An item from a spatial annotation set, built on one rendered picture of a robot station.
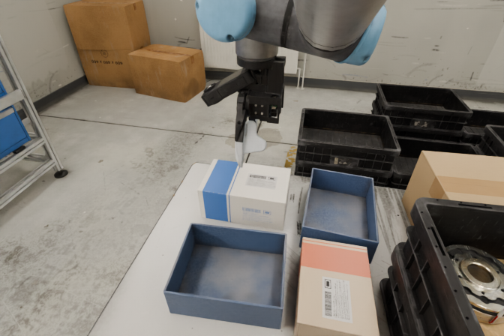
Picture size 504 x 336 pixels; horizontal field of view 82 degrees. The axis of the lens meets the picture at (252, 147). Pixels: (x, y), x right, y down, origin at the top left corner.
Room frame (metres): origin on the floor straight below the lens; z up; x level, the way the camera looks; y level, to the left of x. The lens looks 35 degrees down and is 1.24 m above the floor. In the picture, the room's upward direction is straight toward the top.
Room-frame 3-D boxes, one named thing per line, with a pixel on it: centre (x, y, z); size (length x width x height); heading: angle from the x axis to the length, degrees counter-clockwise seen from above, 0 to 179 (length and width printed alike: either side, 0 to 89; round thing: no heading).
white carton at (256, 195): (0.52, 0.01, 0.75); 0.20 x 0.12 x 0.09; 78
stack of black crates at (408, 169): (1.01, -0.81, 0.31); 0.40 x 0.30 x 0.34; 78
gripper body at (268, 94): (0.51, -0.02, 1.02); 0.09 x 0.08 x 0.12; 78
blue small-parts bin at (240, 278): (0.32, 0.04, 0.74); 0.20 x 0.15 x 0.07; 82
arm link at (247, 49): (0.52, -0.01, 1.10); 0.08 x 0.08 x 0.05
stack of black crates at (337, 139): (1.09, -0.41, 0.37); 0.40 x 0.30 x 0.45; 78
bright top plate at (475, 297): (0.23, -0.32, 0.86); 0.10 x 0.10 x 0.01
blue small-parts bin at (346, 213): (0.47, -0.20, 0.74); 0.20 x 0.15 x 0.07; 164
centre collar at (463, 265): (0.23, -0.32, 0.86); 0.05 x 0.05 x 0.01
